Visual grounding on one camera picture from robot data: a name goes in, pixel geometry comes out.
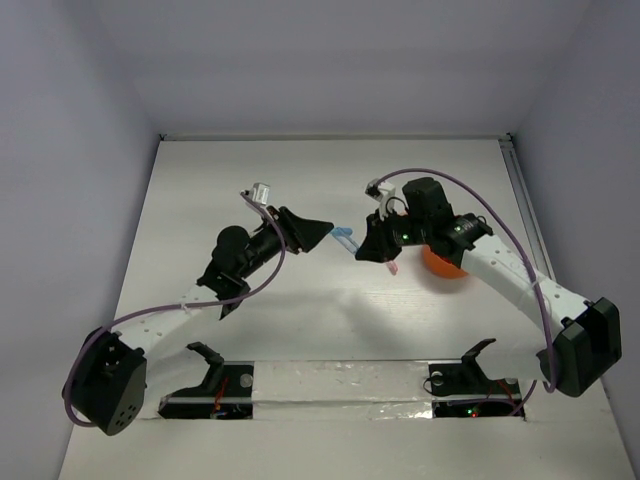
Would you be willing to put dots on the pink translucent pen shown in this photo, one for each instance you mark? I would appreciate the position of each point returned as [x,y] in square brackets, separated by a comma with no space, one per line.
[392,267]

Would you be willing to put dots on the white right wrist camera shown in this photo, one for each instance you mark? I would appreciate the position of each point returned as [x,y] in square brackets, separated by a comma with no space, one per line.
[384,193]

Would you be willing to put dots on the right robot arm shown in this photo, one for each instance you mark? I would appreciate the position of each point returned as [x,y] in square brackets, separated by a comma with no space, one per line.
[582,337]

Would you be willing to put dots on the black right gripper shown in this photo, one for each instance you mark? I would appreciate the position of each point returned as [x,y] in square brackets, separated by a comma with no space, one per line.
[376,246]

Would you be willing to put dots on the aluminium table edge rail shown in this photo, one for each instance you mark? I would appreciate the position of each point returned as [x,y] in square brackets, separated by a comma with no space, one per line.
[538,252]

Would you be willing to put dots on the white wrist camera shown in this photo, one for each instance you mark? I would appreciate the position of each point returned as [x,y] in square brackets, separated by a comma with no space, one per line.
[257,194]
[384,193]

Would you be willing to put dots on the orange round divided container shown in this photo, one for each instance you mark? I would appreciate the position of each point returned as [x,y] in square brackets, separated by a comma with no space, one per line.
[440,266]

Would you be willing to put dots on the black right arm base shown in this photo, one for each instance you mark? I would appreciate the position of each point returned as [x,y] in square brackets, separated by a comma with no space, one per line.
[465,377]

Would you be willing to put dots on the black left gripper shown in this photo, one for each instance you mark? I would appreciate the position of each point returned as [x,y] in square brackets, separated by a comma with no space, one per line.
[299,235]

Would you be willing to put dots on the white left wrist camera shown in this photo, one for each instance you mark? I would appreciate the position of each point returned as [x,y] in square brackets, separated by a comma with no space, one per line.
[257,194]

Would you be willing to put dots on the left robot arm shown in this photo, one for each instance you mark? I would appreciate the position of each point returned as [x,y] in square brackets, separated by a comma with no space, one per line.
[133,366]

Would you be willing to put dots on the blue translucent pen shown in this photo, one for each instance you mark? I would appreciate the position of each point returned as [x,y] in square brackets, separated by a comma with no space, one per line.
[343,235]

